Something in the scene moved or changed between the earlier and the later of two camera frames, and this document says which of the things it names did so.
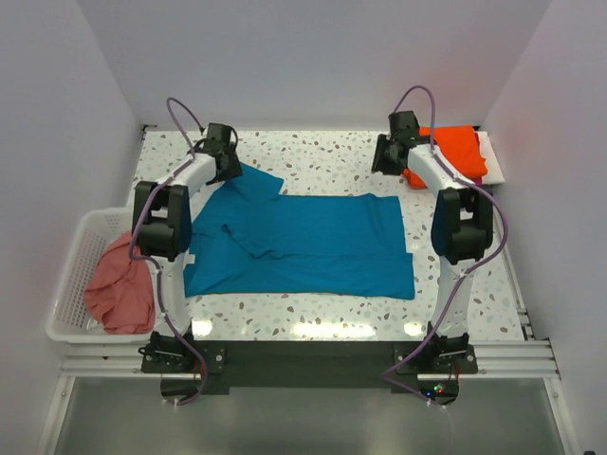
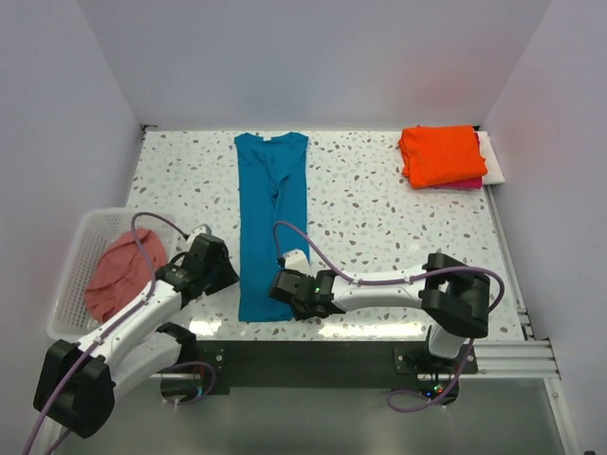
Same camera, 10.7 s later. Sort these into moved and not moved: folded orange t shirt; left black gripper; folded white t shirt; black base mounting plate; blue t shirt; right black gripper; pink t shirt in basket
Moved: left black gripper; right black gripper; blue t shirt
Not moved: folded orange t shirt; black base mounting plate; pink t shirt in basket; folded white t shirt
